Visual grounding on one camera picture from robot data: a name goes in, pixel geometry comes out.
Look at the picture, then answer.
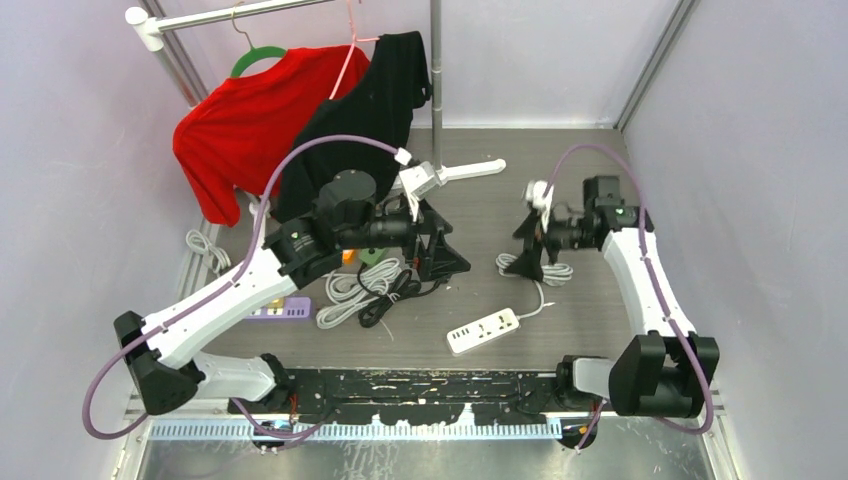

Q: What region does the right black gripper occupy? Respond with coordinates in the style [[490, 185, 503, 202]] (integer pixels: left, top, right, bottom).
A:
[[505, 207, 597, 283]]

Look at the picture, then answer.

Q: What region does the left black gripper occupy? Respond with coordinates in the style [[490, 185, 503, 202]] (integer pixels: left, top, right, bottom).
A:
[[338, 192, 470, 281]]

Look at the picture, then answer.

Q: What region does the white strip cable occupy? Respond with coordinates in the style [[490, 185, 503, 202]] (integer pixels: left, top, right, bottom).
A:
[[495, 252, 575, 323]]

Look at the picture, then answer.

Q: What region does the green power strip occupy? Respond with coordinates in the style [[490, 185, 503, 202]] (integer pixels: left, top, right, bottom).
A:
[[358, 248, 387, 267]]

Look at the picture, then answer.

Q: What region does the white power strip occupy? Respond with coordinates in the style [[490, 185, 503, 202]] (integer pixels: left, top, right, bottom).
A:
[[446, 308, 520, 355]]

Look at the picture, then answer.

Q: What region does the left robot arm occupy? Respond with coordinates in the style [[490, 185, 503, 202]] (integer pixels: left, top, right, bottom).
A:
[[114, 170, 471, 415]]

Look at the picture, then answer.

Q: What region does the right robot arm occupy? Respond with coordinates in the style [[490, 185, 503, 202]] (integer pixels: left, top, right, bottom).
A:
[[504, 176, 720, 419]]

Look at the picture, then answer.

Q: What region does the orange power strip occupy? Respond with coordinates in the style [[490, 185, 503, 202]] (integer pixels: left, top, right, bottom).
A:
[[342, 249, 358, 265]]

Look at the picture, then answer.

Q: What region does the black t-shirt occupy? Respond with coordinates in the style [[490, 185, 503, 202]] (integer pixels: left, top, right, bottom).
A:
[[273, 31, 432, 223]]

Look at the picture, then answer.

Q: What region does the purple power strip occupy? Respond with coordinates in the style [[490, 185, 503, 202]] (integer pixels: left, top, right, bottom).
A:
[[245, 296, 314, 322]]

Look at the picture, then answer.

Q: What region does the pink clothes hanger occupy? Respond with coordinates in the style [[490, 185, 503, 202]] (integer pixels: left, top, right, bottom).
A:
[[329, 0, 379, 100]]

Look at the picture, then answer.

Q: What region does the red t-shirt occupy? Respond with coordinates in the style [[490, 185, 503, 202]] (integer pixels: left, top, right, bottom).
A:
[[172, 45, 370, 227]]

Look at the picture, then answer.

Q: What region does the green clothes hanger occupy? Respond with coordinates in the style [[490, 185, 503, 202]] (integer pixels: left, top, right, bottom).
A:
[[230, 2, 287, 78]]

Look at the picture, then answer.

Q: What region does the white clothes rack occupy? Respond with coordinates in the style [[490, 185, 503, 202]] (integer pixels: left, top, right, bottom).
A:
[[124, 1, 507, 183]]

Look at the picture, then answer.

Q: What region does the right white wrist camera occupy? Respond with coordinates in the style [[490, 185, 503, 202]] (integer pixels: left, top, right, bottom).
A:
[[524, 180, 554, 232]]

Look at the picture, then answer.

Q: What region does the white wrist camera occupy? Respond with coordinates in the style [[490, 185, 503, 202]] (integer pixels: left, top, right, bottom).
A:
[[524, 180, 554, 232], [398, 162, 444, 223]]

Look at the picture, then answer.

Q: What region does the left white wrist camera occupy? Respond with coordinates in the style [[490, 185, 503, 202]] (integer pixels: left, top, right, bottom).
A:
[[398, 162, 444, 223]]

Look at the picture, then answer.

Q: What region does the grey coiled cable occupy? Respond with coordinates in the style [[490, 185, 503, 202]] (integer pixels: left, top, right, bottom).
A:
[[315, 257, 403, 331]]

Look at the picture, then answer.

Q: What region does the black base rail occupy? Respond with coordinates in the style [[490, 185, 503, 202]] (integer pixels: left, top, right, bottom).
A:
[[242, 368, 600, 426]]

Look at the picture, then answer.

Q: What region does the white cable by wall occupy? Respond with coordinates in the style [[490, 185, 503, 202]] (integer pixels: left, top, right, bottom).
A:
[[185, 229, 232, 274]]

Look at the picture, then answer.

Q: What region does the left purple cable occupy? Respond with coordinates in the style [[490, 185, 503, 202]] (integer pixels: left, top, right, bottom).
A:
[[82, 135, 412, 442]]

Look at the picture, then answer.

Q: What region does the purple cable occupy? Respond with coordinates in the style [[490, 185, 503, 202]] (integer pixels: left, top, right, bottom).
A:
[[82, 135, 412, 442], [543, 143, 715, 452]]

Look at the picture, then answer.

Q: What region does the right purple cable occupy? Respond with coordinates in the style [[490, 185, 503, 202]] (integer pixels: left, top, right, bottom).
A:
[[543, 143, 715, 452]]

